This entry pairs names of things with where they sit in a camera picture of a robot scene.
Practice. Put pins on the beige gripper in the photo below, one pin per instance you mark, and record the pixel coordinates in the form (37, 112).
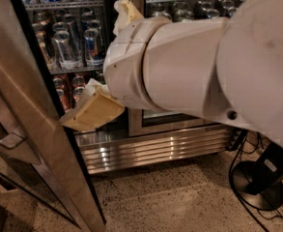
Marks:
(126, 59)

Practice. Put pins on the glass fridge door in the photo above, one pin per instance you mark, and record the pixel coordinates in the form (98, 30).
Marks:
(142, 122)
(43, 156)

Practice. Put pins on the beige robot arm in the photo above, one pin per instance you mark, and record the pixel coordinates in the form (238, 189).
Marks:
(225, 70)

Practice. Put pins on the stainless fridge bottom grille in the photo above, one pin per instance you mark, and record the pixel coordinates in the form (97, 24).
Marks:
(103, 153)

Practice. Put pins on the blue silver energy can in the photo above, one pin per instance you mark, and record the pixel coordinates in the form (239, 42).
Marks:
(93, 49)

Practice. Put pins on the silver tall can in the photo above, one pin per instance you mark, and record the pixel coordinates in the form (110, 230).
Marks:
(69, 54)

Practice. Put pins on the orange soda can right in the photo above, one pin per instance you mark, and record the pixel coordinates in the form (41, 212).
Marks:
(76, 95)

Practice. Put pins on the orange soda can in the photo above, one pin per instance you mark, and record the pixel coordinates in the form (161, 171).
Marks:
(76, 95)
(64, 99)

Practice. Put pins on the orange soda can middle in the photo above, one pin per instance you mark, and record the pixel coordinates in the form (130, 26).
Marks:
(64, 99)

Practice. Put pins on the gold drink can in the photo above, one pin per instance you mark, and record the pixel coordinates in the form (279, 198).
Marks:
(47, 49)

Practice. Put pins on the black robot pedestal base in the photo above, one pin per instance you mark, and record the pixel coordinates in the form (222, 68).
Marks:
(259, 183)

